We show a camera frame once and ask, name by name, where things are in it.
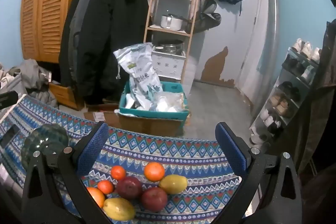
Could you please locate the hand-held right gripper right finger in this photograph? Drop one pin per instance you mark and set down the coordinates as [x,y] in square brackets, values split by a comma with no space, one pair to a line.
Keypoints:
[231,148]

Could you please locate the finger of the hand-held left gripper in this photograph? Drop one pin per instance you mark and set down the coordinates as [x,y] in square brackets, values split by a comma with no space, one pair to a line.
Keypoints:
[9,99]

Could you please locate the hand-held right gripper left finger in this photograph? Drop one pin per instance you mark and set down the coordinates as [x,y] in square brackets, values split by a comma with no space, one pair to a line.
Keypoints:
[93,145]

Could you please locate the small tangerine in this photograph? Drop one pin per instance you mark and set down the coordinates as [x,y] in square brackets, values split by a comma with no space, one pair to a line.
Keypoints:
[105,186]
[118,172]

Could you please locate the green glass bowl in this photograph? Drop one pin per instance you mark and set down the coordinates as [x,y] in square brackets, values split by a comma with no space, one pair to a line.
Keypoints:
[44,134]

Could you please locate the reddish orange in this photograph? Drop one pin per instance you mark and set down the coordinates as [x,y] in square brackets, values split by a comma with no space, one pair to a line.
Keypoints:
[95,195]

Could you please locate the red apple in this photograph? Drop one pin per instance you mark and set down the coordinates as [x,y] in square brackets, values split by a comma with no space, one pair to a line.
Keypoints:
[154,199]
[129,187]

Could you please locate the round orange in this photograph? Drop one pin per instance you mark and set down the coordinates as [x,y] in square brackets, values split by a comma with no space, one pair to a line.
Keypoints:
[154,171]

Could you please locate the yellow mango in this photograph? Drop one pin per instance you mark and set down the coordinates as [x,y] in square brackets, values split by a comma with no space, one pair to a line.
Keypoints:
[173,184]
[119,208]

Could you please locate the beige towel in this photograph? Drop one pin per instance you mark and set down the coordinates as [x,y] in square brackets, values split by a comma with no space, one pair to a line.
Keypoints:
[8,71]

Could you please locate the labelled cardboard box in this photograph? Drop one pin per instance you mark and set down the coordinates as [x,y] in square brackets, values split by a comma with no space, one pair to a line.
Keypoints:
[99,117]

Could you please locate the grey clothes pile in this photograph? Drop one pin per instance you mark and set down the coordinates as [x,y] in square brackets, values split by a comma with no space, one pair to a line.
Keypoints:
[31,74]

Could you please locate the black phone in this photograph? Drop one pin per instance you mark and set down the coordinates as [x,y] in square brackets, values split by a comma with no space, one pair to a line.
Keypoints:
[9,134]

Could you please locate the grey shoe rack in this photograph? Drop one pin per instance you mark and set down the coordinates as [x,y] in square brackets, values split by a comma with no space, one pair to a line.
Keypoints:
[262,119]

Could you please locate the wooden drawer box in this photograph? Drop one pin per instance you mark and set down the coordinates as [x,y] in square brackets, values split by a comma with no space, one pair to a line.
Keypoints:
[65,95]

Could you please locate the large cardboard box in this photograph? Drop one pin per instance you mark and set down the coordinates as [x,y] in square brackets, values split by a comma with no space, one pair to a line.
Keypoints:
[149,125]

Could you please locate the teal plastic basket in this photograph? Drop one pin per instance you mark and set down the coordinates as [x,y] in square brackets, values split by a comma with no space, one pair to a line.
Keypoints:
[152,113]

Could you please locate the blue patterned tablecloth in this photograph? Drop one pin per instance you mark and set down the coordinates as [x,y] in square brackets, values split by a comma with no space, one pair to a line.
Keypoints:
[162,150]

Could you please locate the clear plastic bag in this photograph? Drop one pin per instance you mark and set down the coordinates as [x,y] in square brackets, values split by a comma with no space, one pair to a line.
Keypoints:
[170,102]

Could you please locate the white rice bag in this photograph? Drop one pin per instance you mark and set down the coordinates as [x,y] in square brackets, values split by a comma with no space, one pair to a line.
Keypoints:
[139,69]

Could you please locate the grey coat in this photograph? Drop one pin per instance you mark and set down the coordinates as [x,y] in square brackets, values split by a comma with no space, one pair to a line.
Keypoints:
[76,29]

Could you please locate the white printed box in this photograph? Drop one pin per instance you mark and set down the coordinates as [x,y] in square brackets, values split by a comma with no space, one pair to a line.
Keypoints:
[168,65]

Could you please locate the wooden louvered wardrobe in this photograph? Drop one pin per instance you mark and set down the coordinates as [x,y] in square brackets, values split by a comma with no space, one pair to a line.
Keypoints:
[50,3]

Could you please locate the black hooded coat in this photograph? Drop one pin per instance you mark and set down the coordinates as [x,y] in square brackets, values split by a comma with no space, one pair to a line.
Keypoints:
[110,29]

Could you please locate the white door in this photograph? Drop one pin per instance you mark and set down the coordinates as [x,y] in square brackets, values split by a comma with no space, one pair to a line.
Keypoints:
[241,29]

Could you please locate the silver pipe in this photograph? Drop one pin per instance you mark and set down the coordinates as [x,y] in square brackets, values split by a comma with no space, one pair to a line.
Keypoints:
[270,29]

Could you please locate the grey hanging bag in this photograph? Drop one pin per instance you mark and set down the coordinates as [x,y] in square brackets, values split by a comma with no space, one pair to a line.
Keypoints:
[208,11]

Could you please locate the white cooking pot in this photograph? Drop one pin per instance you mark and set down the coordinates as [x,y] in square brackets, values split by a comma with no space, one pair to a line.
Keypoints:
[170,22]

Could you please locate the wooden shelf rack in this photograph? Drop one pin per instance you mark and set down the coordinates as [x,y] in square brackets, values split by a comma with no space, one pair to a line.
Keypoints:
[194,3]

